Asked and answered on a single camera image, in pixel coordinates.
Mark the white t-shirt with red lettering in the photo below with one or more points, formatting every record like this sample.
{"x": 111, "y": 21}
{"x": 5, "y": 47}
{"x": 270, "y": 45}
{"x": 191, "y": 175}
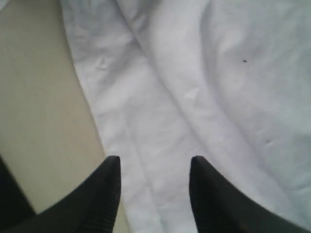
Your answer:
{"x": 226, "y": 79}

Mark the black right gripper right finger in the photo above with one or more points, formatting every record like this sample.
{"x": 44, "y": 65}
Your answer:
{"x": 219, "y": 207}

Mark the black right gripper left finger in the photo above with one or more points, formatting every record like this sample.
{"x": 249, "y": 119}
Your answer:
{"x": 90, "y": 208}

